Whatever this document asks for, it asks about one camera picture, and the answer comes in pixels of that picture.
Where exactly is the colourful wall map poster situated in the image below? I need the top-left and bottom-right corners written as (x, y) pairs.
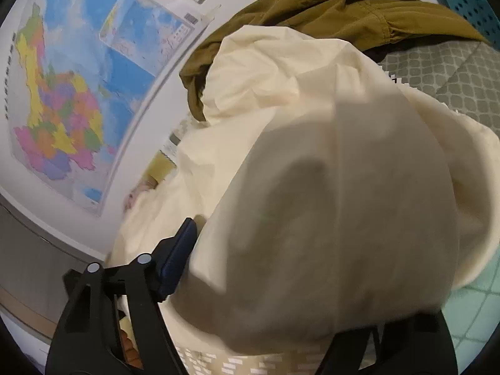
top-left (0, 0), bottom-right (209, 217)

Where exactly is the grey patterned pillow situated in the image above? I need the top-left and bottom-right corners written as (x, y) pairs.
top-left (380, 40), bottom-right (500, 135)

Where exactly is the olive green jacket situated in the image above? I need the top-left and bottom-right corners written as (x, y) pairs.
top-left (179, 0), bottom-right (491, 123)

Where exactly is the teal patterned sheet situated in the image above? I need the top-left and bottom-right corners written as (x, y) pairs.
top-left (443, 248), bottom-right (500, 346)

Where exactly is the cream garment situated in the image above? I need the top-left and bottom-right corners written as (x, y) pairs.
top-left (105, 24), bottom-right (500, 360)

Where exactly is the grey and wood headboard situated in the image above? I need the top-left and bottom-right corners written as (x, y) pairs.
top-left (0, 201), bottom-right (116, 342)

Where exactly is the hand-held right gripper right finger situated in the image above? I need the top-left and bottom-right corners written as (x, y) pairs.
top-left (316, 309), bottom-right (458, 375)

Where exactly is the beige patterned bedsheet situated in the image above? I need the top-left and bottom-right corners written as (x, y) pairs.
top-left (119, 316), bottom-right (327, 375)

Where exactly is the small picture wall poster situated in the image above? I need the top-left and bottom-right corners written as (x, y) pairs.
top-left (124, 119), bottom-right (190, 212)

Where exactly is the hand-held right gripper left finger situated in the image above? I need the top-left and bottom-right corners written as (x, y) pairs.
top-left (45, 218), bottom-right (197, 375)

